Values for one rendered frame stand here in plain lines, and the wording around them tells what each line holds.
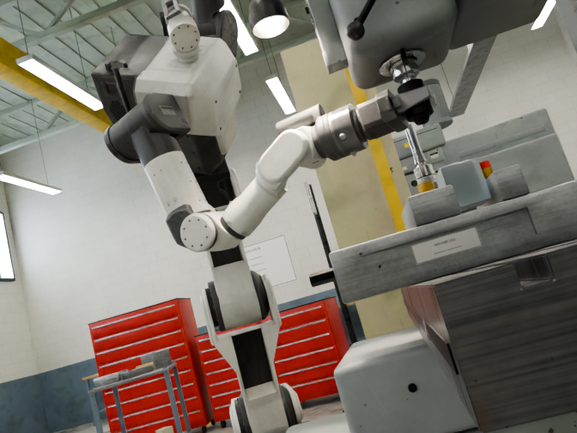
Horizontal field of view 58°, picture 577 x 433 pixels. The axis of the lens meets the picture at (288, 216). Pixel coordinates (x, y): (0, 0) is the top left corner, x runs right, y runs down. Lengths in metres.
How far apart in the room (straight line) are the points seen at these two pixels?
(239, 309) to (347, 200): 1.37
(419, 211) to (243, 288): 0.82
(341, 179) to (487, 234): 2.03
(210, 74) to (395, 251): 0.75
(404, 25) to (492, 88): 9.84
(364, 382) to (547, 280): 0.48
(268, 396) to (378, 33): 1.01
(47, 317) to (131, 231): 2.52
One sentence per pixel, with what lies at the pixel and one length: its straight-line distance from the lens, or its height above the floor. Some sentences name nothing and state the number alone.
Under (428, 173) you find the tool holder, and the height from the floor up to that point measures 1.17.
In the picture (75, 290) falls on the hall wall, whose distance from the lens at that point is 11.82.
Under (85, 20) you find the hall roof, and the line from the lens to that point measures 7.97.
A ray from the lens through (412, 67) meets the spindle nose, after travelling 0.98.
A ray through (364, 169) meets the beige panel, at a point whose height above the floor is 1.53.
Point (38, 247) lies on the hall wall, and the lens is 12.37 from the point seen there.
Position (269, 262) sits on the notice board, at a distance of 10.19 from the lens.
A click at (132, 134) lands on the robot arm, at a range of 1.18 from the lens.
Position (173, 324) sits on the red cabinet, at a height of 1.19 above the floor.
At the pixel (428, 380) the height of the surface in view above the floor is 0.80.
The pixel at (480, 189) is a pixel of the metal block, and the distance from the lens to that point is 0.76.
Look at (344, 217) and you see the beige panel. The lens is 2.67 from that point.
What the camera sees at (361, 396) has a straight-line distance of 0.76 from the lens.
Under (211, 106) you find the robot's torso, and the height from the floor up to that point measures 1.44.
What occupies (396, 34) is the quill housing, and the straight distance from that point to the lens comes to 0.92.
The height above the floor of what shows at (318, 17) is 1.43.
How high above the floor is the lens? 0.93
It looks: 10 degrees up
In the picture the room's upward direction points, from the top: 16 degrees counter-clockwise
